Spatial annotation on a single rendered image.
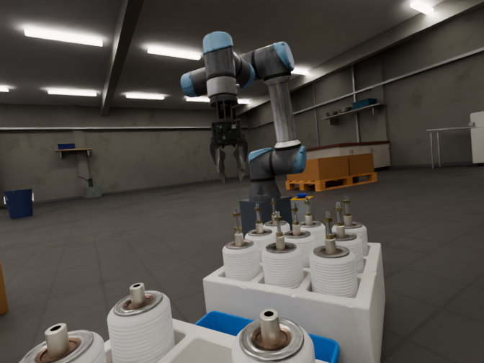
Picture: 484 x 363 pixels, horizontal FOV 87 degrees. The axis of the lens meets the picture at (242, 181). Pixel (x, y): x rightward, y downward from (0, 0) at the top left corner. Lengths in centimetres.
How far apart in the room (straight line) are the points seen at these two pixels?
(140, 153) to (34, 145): 334
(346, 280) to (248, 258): 23
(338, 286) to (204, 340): 28
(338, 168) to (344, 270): 364
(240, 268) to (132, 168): 1049
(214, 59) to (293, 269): 52
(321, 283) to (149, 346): 34
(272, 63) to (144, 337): 96
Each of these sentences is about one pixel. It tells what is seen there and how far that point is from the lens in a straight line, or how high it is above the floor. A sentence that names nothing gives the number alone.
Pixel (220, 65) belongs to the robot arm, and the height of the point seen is 70.
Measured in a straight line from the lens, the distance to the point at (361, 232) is 80.
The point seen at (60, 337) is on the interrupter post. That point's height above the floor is 27.
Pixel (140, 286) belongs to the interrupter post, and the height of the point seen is 28.
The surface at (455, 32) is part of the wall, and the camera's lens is 812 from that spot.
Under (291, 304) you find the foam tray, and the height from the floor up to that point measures 16.
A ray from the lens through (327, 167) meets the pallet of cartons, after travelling 403.
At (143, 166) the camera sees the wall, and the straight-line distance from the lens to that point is 1114.
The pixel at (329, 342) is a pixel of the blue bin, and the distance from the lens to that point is 58.
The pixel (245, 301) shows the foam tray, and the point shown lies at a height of 14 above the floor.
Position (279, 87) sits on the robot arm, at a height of 76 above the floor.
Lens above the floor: 45
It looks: 3 degrees down
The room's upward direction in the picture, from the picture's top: 6 degrees counter-clockwise
